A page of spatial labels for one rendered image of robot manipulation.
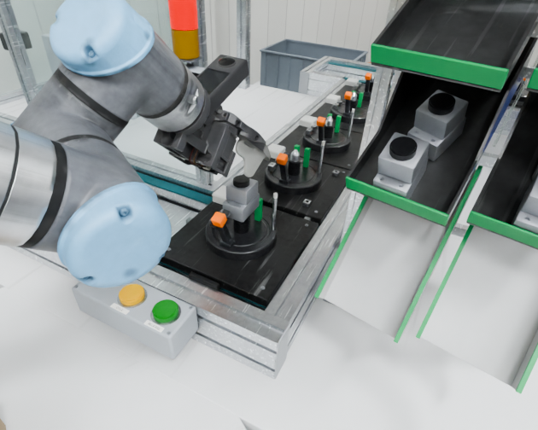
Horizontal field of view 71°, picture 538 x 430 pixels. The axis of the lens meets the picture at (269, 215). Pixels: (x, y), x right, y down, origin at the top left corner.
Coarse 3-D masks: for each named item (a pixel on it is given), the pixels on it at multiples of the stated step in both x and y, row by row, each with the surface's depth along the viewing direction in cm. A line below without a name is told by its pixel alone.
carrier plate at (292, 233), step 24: (288, 216) 81; (192, 240) 74; (288, 240) 75; (168, 264) 70; (192, 264) 68; (216, 264) 68; (240, 264) 69; (264, 264) 69; (288, 264) 69; (240, 288) 64; (264, 288) 64
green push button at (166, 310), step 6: (162, 300) 61; (168, 300) 61; (156, 306) 60; (162, 306) 60; (168, 306) 60; (174, 306) 60; (156, 312) 59; (162, 312) 59; (168, 312) 59; (174, 312) 59; (156, 318) 59; (162, 318) 59; (168, 318) 59
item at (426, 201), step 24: (528, 48) 50; (408, 96) 56; (480, 96) 54; (504, 96) 44; (384, 120) 51; (408, 120) 54; (480, 120) 51; (384, 144) 53; (456, 144) 50; (480, 144) 49; (360, 168) 51; (432, 168) 49; (456, 168) 48; (360, 192) 49; (384, 192) 46; (432, 192) 47; (456, 192) 46; (432, 216) 44
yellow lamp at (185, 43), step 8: (176, 32) 68; (184, 32) 68; (192, 32) 69; (176, 40) 69; (184, 40) 69; (192, 40) 69; (176, 48) 70; (184, 48) 70; (192, 48) 70; (184, 56) 71; (192, 56) 71
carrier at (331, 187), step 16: (272, 144) 104; (272, 160) 101; (288, 160) 97; (304, 160) 94; (320, 160) 90; (256, 176) 94; (272, 176) 91; (304, 176) 91; (320, 176) 92; (272, 192) 89; (288, 192) 88; (304, 192) 88; (320, 192) 90; (336, 192) 90; (288, 208) 84; (304, 208) 84; (320, 208) 84
